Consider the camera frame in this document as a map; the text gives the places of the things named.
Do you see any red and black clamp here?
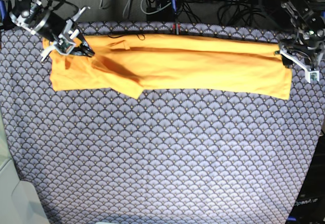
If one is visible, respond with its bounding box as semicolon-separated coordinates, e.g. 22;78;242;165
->
172;22;180;35

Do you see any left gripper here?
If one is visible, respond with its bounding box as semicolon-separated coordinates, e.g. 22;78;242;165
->
274;33;324;69

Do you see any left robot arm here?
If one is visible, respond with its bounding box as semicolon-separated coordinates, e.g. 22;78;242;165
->
279;0;324;71

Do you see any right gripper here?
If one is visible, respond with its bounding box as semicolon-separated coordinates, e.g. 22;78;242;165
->
58;7;95;57

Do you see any blue fan-patterned tablecloth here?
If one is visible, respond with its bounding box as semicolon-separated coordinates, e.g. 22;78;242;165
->
1;29;324;223

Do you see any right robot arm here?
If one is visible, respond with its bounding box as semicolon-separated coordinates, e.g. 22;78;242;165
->
5;0;95;60

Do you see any yellow T-shirt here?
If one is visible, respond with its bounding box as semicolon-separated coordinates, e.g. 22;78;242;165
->
50;34;292;100

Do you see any white plastic bin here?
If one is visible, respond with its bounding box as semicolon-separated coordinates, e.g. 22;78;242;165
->
1;124;49;223

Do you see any black OpenArm box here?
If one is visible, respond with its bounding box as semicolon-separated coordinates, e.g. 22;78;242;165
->
286;135;325;223

